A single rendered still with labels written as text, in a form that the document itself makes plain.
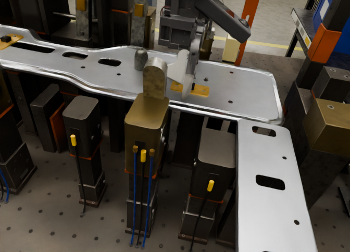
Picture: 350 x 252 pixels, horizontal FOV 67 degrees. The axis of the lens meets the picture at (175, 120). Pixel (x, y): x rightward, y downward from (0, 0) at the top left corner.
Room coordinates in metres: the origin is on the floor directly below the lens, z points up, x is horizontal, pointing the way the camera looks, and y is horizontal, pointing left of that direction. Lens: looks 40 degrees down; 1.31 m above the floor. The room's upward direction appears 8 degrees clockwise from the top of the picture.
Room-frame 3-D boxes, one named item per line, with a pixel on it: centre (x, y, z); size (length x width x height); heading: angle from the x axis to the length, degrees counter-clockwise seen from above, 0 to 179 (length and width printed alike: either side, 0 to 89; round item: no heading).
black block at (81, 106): (0.38, 0.18, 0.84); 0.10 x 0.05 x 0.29; 175
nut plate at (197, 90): (0.49, -0.02, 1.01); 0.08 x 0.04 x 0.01; 85
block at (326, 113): (0.39, -0.29, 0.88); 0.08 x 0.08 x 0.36; 85
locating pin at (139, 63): (0.55, 0.10, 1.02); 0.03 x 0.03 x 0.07
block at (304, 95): (0.51, -0.29, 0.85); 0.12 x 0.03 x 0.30; 175
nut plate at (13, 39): (0.58, 0.44, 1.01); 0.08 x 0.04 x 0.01; 174
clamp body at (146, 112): (0.33, 0.05, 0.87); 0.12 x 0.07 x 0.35; 175
